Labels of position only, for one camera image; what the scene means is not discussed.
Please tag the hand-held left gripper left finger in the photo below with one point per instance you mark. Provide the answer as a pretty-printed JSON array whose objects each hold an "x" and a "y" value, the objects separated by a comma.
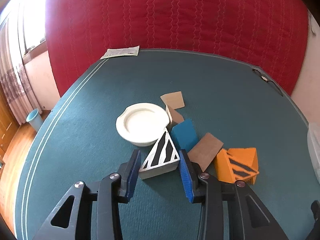
[{"x": 132, "y": 177}]

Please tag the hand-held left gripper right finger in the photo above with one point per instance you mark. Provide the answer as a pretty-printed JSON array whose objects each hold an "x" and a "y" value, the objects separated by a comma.
[{"x": 186, "y": 177}]

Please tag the grey black-striped triangular block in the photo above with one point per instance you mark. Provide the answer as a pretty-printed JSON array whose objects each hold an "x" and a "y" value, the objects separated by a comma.
[{"x": 160, "y": 162}]

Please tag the brown rectangular wooden block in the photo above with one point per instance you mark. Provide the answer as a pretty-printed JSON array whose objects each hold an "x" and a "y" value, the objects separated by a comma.
[{"x": 205, "y": 150}]

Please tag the blue wedge block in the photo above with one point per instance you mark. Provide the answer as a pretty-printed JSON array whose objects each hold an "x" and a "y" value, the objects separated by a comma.
[{"x": 184, "y": 133}]

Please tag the orange black-striped triangular block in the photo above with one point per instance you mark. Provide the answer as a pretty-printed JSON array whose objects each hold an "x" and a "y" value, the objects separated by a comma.
[{"x": 225, "y": 167}]

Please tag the white round bowl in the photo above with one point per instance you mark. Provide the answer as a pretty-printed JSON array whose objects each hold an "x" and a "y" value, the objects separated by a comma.
[{"x": 142, "y": 123}]

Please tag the tan triangular wooden block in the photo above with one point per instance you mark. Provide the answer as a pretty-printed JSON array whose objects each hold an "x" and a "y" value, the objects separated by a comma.
[{"x": 175, "y": 118}]

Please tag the white plastic container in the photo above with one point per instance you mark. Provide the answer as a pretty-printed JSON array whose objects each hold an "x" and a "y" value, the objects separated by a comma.
[{"x": 314, "y": 147}]

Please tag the flat tan wooden block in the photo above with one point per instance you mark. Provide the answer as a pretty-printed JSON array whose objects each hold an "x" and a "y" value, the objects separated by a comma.
[{"x": 173, "y": 100}]

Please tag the green mat with white stripes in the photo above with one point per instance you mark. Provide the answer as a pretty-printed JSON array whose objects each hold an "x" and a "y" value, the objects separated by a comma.
[{"x": 100, "y": 105}]

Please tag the light blue waste bin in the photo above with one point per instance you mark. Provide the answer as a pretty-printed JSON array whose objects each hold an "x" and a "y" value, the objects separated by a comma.
[{"x": 34, "y": 121}]

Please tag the white paper sheet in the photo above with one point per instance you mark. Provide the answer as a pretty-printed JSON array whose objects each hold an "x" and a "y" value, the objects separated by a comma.
[{"x": 121, "y": 52}]

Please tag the wooden door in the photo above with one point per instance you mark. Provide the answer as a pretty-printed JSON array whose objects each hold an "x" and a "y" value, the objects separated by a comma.
[{"x": 6, "y": 125}]

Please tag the patterned curtain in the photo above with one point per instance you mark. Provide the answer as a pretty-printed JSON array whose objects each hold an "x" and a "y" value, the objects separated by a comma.
[{"x": 15, "y": 80}]

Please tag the red quilted blanket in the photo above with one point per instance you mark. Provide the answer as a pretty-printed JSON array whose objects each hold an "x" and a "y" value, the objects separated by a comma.
[{"x": 175, "y": 17}]

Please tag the window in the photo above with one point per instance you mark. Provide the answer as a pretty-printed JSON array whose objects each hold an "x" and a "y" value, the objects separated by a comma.
[{"x": 32, "y": 17}]

